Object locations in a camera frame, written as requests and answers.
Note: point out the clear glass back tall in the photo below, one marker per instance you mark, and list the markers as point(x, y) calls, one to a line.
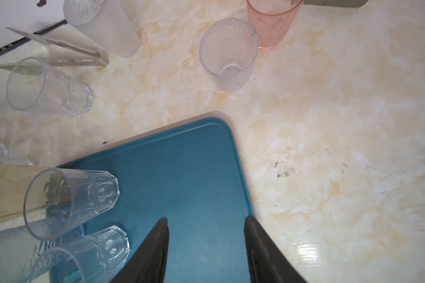
point(104, 22)

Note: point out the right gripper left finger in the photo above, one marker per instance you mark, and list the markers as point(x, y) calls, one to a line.
point(148, 263)

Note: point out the metal serving tongs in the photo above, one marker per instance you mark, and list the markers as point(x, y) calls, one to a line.
point(62, 54)

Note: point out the teal rectangular tray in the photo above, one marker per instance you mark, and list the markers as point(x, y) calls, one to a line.
point(192, 176)

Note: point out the pink plastic cup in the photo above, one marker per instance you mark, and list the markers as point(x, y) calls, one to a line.
point(272, 19)

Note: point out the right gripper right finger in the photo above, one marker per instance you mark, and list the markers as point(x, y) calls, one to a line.
point(266, 262)

